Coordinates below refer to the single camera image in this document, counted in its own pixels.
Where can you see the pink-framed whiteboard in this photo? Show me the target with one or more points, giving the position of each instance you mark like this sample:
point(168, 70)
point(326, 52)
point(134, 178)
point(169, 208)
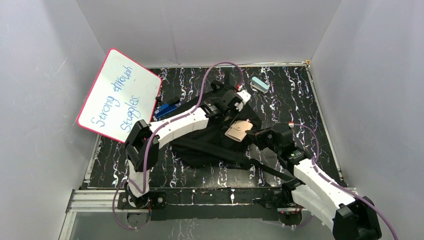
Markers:
point(123, 93)

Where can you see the black student backpack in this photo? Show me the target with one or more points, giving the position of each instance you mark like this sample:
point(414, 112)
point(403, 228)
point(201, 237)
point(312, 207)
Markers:
point(210, 146)

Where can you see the blue stapler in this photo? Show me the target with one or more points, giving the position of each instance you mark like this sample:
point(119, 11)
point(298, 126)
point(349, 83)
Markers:
point(166, 107)

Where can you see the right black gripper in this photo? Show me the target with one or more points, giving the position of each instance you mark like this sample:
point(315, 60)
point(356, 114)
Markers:
point(259, 135)

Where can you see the beige snap wallet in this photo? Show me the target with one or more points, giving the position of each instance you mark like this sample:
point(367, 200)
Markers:
point(237, 131)

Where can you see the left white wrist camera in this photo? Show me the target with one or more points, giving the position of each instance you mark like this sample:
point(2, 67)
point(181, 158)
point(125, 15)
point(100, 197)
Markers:
point(244, 95)

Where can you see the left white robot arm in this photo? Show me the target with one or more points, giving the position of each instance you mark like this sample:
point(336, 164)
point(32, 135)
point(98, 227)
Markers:
point(147, 138)

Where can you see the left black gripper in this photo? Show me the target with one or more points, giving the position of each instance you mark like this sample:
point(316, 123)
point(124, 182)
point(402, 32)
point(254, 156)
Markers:
point(230, 108)

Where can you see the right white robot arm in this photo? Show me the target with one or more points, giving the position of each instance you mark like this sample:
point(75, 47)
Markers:
point(305, 184)

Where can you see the light blue eraser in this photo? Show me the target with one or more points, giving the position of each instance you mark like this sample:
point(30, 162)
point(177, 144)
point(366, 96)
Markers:
point(259, 85)

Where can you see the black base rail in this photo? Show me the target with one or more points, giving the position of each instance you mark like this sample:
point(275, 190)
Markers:
point(263, 203)

